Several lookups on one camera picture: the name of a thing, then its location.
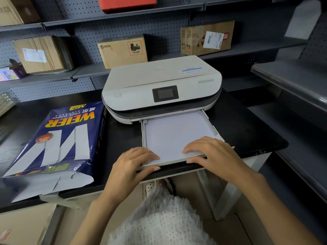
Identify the person's left hand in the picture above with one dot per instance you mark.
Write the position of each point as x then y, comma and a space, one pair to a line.
124, 173

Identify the person's right hand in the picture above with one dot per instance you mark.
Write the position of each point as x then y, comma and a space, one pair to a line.
222, 160

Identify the person's right thumb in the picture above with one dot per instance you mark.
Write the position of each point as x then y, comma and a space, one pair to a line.
195, 161

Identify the person's left thumb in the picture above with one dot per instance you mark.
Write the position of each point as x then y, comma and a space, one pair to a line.
150, 170

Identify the white printer paper tray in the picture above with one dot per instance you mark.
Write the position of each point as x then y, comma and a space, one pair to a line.
213, 130

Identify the person's left forearm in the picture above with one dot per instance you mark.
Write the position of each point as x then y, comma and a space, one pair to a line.
98, 221

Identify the person's right forearm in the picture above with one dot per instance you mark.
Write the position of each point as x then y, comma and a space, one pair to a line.
276, 211

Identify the white perforated shoe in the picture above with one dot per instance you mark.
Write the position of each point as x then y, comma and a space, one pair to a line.
151, 186

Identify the stack of white paper sheets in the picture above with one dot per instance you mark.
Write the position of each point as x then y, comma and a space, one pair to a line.
173, 132

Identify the white dotted skirt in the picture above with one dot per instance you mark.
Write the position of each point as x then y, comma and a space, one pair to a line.
163, 219

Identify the white inkjet printer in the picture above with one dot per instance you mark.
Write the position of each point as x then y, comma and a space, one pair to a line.
158, 79

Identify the blue copy paper ream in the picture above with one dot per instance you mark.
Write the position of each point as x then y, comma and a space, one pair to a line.
63, 140

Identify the cardboard box red hazard label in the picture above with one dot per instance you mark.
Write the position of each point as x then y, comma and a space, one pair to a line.
120, 54

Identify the cardboard box barcode label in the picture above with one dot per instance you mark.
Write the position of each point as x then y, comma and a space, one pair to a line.
194, 39

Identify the grey metal side shelf unit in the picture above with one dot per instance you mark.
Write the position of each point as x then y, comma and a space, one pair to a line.
301, 81

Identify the grey pegboard shelving unit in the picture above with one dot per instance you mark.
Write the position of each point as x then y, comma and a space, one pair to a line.
163, 28

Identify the large cardboard box on floor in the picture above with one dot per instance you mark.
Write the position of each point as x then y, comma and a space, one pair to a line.
23, 224

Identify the taped cardboard box white label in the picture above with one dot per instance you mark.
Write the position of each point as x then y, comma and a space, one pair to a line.
43, 54

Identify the purple small box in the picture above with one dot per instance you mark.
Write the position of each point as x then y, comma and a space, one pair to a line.
19, 70

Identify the pink colourful box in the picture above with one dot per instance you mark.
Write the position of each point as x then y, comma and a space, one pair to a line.
7, 74

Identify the plain brown cardboard box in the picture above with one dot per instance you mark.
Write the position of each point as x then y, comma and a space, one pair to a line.
15, 10

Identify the white table frame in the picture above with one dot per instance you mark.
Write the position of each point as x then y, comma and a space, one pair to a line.
224, 199

